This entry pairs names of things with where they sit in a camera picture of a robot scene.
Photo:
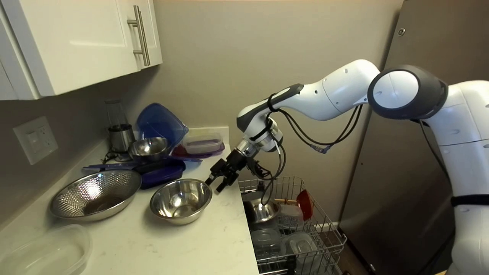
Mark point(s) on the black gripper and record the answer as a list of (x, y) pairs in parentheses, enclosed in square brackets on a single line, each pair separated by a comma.
[(229, 168)]

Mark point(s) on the silver bowl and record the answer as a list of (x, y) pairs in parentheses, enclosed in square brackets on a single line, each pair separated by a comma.
[(265, 210), (181, 201)]

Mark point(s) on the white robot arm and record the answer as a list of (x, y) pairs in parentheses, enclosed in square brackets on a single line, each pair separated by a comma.
[(406, 91)]

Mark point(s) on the silver bowl in rack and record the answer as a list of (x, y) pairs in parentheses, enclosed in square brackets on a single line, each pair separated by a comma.
[(265, 210)]

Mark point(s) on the small steel bowl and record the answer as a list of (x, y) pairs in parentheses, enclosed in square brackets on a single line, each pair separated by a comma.
[(149, 148)]

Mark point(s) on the large metal colander bowl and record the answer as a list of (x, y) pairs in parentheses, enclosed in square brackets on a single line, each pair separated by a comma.
[(97, 195)]

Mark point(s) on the clear container purple lid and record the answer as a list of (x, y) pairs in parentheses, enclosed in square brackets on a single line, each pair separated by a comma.
[(200, 148)]

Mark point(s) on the dark blue plate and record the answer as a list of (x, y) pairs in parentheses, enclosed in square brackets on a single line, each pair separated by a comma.
[(161, 171)]

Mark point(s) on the steel cup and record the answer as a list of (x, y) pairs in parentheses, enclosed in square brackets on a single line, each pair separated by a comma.
[(122, 137)]

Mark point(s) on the clear plastic container foreground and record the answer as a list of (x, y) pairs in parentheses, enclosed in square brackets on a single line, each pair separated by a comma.
[(62, 250)]

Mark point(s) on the white upper cabinet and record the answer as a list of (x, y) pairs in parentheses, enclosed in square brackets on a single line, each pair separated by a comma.
[(50, 47)]

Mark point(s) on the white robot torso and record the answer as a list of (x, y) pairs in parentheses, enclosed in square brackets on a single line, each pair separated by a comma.
[(462, 133)]

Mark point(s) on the white wire dishwasher rack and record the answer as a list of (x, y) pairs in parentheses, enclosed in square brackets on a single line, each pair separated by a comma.
[(290, 244)]

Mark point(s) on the cabinet metal handle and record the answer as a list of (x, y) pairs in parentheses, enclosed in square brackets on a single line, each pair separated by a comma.
[(138, 24)]

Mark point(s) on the white wall outlet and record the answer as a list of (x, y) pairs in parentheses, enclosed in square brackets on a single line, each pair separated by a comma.
[(36, 139)]

